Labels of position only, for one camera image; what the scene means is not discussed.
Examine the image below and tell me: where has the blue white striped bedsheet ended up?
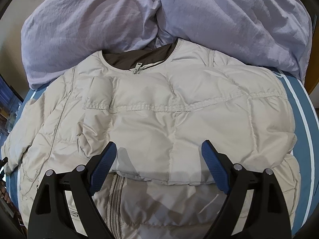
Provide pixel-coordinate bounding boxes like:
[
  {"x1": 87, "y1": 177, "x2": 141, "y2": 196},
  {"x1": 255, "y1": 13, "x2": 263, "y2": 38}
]
[{"x1": 4, "y1": 67, "x2": 319, "y2": 239}]

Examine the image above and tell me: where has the cluttered side desk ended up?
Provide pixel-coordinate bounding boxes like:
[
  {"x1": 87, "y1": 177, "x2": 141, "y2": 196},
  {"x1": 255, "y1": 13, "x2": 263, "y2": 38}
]
[{"x1": 0, "y1": 76, "x2": 23, "y2": 140}]

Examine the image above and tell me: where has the right lavender pillow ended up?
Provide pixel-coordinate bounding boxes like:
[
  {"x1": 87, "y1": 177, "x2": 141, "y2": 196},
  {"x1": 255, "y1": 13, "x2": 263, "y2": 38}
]
[{"x1": 155, "y1": 0, "x2": 312, "y2": 80}]

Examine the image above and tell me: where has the lavender pillow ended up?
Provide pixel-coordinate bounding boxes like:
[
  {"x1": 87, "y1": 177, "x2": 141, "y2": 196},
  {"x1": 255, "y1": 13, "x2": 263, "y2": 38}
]
[
  {"x1": 155, "y1": 0, "x2": 312, "y2": 80},
  {"x1": 21, "y1": 0, "x2": 160, "y2": 90}
]

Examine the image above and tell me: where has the left lavender pillow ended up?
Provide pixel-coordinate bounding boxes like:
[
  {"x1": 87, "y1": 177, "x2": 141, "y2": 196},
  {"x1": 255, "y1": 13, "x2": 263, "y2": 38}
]
[{"x1": 21, "y1": 0, "x2": 160, "y2": 90}]

